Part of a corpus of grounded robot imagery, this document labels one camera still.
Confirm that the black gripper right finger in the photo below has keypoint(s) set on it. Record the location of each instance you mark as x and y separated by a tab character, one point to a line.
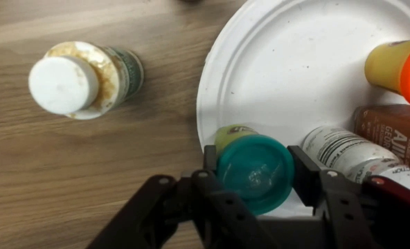
344	212

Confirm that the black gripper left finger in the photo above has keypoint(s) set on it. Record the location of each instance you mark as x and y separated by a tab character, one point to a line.
182	212

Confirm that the white bottle black print label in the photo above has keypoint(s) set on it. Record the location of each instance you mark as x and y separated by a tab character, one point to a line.
352	153

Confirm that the green putty tub teal lid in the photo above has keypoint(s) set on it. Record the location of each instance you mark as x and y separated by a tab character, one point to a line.
255	173

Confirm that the brown spice bottle orange lid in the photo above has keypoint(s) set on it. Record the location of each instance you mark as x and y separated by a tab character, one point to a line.
390	133

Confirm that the yellow putty tub orange lid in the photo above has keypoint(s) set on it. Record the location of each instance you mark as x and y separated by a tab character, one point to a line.
394	64

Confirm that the stained white bottle green label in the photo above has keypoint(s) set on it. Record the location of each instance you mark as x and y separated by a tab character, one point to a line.
75	83

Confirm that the white paper plate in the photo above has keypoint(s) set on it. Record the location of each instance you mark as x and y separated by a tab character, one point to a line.
297	69

